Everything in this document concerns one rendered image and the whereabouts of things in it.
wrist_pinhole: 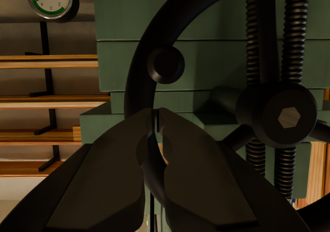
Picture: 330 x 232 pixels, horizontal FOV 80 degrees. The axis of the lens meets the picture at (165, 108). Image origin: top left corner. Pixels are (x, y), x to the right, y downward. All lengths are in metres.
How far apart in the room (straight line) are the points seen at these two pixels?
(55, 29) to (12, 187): 2.56
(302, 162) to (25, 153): 3.70
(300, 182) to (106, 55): 0.37
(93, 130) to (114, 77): 0.10
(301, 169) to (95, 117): 0.35
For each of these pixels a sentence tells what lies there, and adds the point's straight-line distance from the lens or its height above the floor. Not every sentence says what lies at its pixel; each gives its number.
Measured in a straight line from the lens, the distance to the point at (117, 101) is 0.37.
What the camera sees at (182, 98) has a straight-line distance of 0.37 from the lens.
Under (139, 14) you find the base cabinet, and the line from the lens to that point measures 0.38.
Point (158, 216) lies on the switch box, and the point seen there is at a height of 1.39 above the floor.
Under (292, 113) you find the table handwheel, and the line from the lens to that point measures 0.20.
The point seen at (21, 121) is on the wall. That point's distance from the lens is 3.69.
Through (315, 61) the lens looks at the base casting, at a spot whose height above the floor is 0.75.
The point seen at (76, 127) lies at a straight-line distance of 0.58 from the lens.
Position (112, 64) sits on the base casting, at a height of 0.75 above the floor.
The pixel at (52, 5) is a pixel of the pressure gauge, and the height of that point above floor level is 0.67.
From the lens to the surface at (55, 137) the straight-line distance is 2.94.
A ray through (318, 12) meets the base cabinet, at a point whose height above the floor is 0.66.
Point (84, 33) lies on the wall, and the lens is 3.17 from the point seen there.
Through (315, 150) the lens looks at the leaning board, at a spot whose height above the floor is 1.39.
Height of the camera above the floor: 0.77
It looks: 9 degrees up
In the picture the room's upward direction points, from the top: 179 degrees clockwise
